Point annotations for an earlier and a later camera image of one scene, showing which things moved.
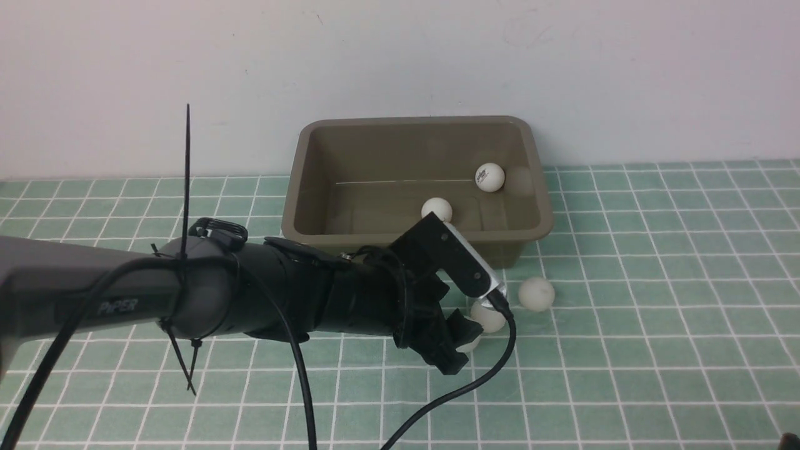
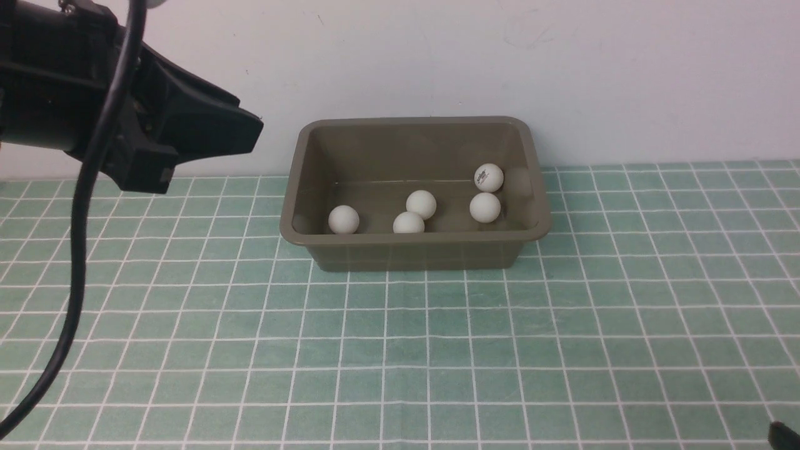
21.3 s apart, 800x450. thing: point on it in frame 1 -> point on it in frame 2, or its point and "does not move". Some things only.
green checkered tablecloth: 665,316 does not move
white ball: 491,320 -> 408,222
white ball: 536,294 -> 485,207
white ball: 439,206 -> 422,202
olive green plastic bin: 364,183 does not move
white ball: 490,177 does not move
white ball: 469,347 -> 344,219
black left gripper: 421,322 -> 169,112
